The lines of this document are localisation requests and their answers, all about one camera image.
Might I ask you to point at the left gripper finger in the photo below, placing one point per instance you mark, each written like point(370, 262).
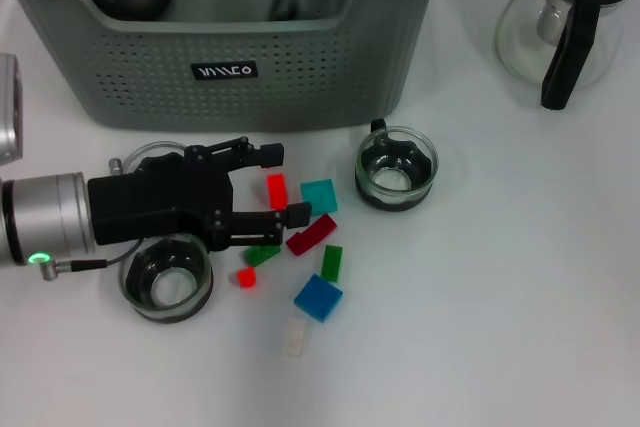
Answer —
point(250, 227)
point(272, 154)

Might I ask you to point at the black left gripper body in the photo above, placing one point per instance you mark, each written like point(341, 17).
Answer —
point(160, 202)

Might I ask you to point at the glass teacup with black sleeve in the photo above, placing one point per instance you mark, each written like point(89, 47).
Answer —
point(167, 297)
point(150, 147)
point(395, 182)

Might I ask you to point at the green building block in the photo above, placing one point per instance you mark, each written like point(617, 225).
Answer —
point(265, 254)
point(332, 263)

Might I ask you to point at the long orange-red building block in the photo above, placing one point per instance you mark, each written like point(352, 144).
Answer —
point(276, 189)

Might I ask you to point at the small red building block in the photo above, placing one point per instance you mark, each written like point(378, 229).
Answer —
point(245, 278)

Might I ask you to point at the teal square building block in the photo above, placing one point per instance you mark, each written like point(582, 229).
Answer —
point(318, 197)

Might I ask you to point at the dark red building block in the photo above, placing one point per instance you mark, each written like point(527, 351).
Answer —
point(312, 234)

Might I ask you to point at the grey-green perforated storage bin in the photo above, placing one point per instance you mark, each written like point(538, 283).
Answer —
point(300, 72)

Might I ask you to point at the blue square building block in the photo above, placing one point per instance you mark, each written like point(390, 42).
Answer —
point(318, 297)

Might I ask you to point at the white two-stud building block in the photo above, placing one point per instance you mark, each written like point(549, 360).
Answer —
point(295, 337)

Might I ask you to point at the silver left gripper connector stub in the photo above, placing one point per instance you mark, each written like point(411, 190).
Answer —
point(115, 166)

